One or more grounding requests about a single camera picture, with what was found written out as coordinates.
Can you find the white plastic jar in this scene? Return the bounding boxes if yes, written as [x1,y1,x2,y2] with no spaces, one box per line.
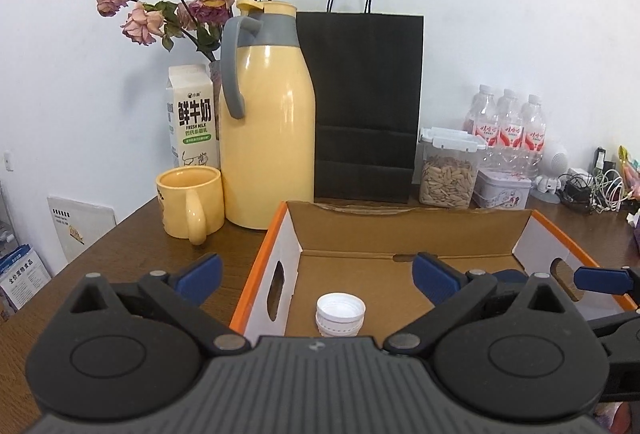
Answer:
[314,292,367,338]

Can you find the yellow mug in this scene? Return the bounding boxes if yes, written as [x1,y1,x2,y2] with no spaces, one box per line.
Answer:
[155,165,226,246]

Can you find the white tin box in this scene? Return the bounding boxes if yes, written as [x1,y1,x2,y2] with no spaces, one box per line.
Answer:
[473,168,532,210]

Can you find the colourful snack packets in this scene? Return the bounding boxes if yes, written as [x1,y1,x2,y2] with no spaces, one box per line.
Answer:
[617,146,640,200]

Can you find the clear seed container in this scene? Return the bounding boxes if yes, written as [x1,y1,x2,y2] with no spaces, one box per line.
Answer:
[419,128,487,209]

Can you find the orange cardboard box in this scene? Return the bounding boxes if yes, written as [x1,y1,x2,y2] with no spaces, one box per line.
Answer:
[230,201,639,341]

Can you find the white leaning board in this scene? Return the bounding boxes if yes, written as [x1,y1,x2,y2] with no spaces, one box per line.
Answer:
[47,196,117,263]

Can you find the white robot figurine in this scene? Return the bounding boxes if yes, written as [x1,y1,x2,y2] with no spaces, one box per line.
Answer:
[530,140,570,204]

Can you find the left water bottle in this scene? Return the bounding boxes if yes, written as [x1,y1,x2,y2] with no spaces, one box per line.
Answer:
[463,84,499,146]

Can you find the water bottle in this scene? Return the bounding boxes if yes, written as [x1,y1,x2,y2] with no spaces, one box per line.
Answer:
[521,94,547,178]
[496,88,523,171]
[463,84,499,146]

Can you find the right water bottle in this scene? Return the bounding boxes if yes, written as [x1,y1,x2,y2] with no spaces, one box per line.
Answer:
[521,94,547,178]

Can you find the yellow thermos jug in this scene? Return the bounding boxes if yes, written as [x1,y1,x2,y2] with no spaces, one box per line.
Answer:
[220,0,316,229]

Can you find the middle water bottle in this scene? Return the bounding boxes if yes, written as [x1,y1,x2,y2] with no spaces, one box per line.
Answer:
[496,88,523,171]

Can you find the blue white box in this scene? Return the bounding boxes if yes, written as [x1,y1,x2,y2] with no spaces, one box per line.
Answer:
[0,244,51,310]

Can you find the white milk carton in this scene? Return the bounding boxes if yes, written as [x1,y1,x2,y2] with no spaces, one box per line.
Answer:
[166,64,219,168]

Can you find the glass vase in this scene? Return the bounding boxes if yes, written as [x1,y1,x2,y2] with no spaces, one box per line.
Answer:
[208,60,222,140]

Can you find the black paper bag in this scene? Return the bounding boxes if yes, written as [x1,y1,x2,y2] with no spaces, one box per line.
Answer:
[297,0,424,203]

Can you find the tangled charger cables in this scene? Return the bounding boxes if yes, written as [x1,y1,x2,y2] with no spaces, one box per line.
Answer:
[554,146,629,215]

